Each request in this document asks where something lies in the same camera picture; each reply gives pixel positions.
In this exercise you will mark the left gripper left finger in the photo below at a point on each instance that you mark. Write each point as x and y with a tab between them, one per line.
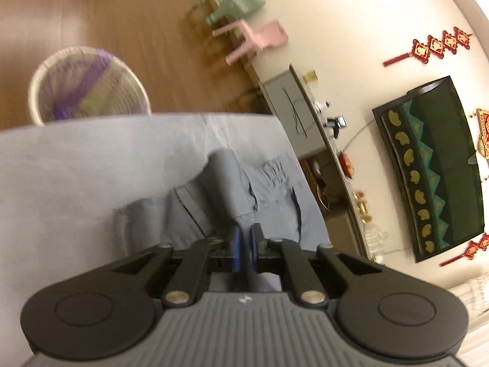
108	310

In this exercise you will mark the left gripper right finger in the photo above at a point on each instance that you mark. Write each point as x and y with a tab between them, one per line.
382	311

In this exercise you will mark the grey trousers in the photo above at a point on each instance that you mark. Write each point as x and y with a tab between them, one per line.
230	197

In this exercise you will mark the glass cups cluster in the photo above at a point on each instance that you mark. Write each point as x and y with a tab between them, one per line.
374	239

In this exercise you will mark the white lace curtain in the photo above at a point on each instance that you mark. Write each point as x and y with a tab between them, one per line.
474	295

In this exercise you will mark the red knot decoration right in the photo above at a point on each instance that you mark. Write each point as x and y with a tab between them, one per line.
472	248

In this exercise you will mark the red knot decoration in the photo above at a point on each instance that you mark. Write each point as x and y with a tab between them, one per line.
472	248
423	51

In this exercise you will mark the gold ornament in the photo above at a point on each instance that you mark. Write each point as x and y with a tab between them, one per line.
362	207

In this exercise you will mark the red fruit plate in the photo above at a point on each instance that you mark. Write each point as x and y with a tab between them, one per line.
346	165

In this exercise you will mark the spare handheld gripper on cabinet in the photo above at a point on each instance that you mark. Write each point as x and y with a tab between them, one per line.
335	124

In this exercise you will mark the long TV cabinet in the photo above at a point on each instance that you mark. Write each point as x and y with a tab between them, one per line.
291	100

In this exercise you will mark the white phone charger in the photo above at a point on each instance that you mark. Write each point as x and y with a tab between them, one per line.
321	106

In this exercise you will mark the woven waste basket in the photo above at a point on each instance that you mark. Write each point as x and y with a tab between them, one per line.
84	82

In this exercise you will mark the yellow cup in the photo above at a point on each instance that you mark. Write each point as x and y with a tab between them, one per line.
311	76

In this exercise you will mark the red knot decoration left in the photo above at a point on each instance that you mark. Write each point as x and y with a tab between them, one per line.
423	51

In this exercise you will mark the pink plastic chair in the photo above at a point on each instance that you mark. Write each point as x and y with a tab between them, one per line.
272	35

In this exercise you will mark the green plastic chair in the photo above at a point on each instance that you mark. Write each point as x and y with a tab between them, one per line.
233	9

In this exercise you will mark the wall television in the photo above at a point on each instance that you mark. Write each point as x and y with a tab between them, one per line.
427	137

